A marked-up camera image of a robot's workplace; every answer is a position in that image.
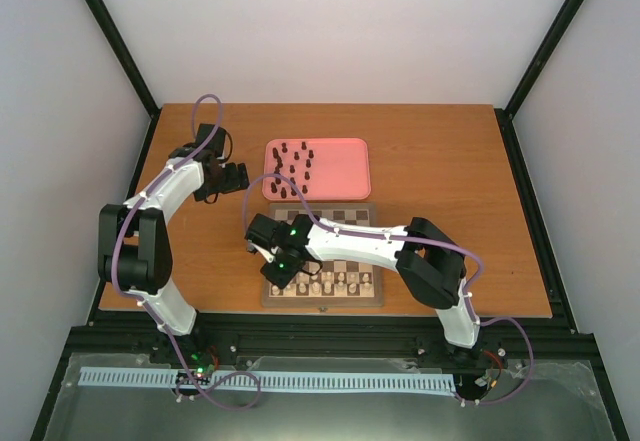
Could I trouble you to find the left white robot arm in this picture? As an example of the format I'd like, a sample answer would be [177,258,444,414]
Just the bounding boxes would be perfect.
[97,124,249,364]

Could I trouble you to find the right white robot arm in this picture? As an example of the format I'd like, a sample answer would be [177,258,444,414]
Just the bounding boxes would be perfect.
[245,214,480,349]

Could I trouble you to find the wooden chess board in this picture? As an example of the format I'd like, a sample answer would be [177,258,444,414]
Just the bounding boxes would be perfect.
[261,202,384,311]

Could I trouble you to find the pink plastic tray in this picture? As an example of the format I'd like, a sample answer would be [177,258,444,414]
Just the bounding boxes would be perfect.
[264,138,371,201]

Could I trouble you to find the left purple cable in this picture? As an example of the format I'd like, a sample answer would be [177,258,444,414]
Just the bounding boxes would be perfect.
[112,94,264,412]

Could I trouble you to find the black aluminium frame base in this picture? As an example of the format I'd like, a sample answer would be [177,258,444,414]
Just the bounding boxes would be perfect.
[30,103,631,440]

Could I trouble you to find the light blue cable duct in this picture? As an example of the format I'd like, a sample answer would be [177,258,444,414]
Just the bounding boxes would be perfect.
[78,367,455,396]

